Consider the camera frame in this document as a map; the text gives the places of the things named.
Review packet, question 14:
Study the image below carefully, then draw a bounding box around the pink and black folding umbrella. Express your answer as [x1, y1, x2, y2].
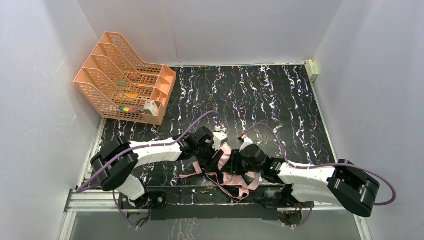
[179, 143, 260, 203]

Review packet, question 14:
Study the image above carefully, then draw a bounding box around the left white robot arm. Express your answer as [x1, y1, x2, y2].
[90, 126, 228, 203]

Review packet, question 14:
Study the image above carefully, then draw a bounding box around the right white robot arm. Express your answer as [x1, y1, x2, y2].
[218, 144, 380, 218]

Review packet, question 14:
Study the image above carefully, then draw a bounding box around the small white red box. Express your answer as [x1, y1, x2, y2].
[142, 100, 160, 116]

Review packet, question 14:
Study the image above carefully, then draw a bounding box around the colourful marker set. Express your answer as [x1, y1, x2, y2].
[118, 106, 142, 115]

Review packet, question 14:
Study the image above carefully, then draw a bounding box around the orange plastic file organizer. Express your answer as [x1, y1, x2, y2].
[73, 32, 176, 125]

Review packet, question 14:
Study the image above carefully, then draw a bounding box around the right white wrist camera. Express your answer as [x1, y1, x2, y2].
[238, 133, 253, 151]

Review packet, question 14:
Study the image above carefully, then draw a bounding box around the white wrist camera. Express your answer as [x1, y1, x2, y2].
[212, 126, 228, 150]
[238, 133, 253, 151]

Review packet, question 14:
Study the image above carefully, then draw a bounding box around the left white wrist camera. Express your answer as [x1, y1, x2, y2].
[212, 126, 228, 150]

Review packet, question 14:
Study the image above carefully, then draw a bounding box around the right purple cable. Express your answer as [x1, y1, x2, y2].
[240, 122, 398, 228]

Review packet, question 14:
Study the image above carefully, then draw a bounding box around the purple cable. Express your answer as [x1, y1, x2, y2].
[75, 110, 222, 195]
[240, 122, 398, 228]

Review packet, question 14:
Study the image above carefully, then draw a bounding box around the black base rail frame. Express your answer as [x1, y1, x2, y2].
[62, 185, 365, 229]

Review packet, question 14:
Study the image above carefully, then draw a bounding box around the white green wall socket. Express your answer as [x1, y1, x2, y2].
[304, 59, 320, 82]

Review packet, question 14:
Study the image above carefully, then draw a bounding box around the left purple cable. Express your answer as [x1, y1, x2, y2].
[75, 110, 222, 195]

